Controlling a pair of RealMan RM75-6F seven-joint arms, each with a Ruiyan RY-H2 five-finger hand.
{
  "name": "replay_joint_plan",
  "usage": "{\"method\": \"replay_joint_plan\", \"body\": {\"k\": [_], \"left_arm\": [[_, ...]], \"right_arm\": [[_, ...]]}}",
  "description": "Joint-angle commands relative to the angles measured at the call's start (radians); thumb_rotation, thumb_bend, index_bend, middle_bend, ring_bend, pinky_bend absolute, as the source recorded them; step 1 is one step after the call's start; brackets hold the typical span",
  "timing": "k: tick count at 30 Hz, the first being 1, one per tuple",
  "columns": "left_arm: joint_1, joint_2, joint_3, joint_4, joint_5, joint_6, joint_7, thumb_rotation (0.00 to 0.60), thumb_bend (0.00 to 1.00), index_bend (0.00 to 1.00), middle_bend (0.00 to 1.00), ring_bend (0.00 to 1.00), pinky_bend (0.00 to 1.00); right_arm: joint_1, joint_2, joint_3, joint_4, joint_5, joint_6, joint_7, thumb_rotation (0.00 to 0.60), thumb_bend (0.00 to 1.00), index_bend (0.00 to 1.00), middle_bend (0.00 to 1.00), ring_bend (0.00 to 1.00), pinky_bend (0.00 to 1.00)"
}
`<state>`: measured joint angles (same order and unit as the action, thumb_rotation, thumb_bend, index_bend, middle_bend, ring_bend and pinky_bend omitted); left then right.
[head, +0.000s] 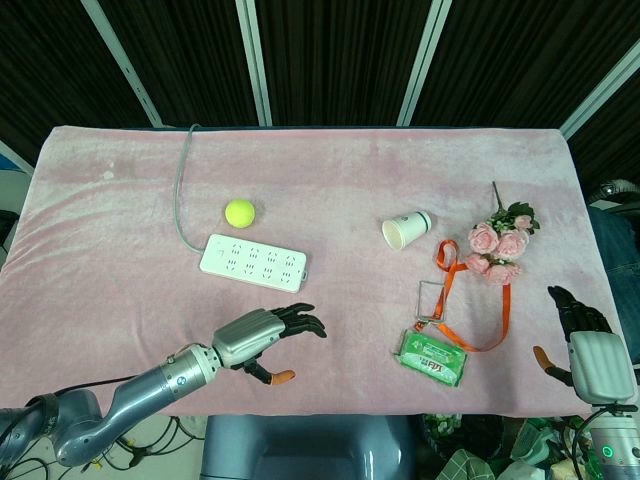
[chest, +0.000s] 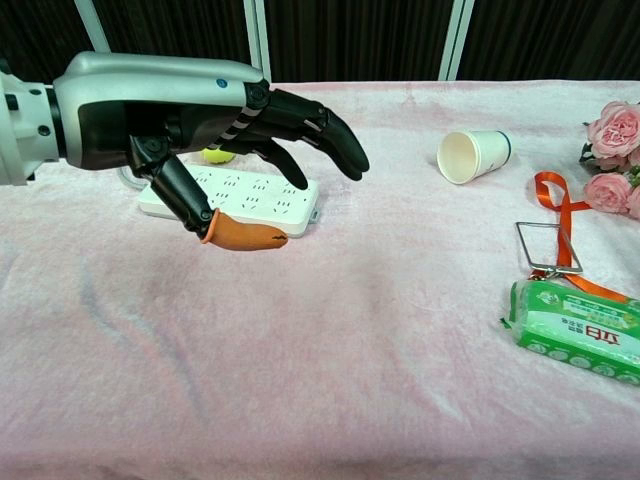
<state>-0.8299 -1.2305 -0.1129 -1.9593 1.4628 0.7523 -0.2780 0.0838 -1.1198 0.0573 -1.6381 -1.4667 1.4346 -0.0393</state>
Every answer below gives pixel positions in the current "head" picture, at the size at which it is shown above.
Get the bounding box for black floor cables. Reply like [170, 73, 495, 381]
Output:
[0, 413, 207, 474]

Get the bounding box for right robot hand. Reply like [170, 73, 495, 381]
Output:
[532, 285, 637, 403]

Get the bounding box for pink artificial rose bouquet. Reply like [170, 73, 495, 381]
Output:
[463, 181, 541, 286]

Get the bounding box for thin white cable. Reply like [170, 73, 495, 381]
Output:
[172, 123, 209, 253]

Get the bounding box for white paper cup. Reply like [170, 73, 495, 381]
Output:
[381, 210, 432, 251]

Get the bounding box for white power strip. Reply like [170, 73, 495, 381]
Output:
[199, 233, 309, 294]

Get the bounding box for green checkered cloth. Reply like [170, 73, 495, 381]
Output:
[433, 448, 494, 480]

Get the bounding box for yellow tennis ball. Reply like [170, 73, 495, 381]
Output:
[224, 198, 257, 229]

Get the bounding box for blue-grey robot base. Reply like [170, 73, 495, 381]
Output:
[199, 414, 416, 480]

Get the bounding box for orange lanyard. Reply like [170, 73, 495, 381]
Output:
[413, 239, 513, 354]

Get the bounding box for green tissue pack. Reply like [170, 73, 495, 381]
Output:
[392, 328, 470, 388]

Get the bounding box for pink table cloth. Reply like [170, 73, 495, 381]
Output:
[0, 124, 640, 418]

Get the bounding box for clear badge holder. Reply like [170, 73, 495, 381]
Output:
[416, 280, 446, 324]

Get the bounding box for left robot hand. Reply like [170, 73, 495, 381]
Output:
[211, 301, 328, 389]

